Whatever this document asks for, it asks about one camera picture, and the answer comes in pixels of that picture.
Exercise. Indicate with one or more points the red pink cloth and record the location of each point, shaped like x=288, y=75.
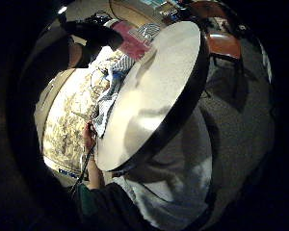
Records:
x=131, y=41

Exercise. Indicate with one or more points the blue white striped cloth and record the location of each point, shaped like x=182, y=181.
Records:
x=114, y=86

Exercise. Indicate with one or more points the round white table black rim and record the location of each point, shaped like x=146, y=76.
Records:
x=151, y=96

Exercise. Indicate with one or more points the floral patterned cloth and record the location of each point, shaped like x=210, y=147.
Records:
x=70, y=122

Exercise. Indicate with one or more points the orange chair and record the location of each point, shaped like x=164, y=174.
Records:
x=223, y=43

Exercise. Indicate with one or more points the the person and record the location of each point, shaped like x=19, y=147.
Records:
x=112, y=205

